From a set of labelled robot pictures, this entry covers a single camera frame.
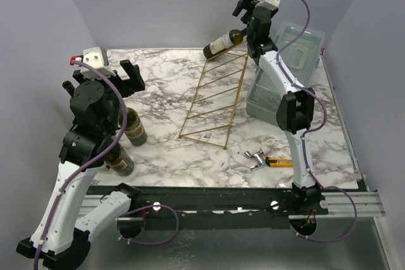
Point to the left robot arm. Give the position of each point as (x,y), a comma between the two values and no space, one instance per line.
(62,240)

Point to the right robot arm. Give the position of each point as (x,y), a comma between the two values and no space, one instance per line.
(295,112)

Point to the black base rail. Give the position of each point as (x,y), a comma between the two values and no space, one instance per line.
(196,208)

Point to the gold wire wine rack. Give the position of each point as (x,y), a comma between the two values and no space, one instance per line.
(212,110)

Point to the wine bottle white label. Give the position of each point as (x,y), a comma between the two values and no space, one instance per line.
(225,42)

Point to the aluminium frame rail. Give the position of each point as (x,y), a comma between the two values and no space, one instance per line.
(368,205)

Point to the yellow utility knife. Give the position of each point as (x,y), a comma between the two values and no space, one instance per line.
(273,162)

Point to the front dark wine bottle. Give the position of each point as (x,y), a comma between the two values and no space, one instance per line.
(119,161)

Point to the wine bottle brown label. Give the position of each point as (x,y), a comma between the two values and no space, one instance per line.
(135,130)

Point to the white plastic pipe fitting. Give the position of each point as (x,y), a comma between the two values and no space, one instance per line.
(268,146)

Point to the translucent green plastic toolbox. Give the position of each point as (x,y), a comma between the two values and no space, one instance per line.
(297,63)

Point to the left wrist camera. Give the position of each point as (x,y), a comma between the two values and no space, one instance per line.
(97,58)

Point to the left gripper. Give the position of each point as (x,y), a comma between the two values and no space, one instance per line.
(135,83)

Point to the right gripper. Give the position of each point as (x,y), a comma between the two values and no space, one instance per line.
(248,7)

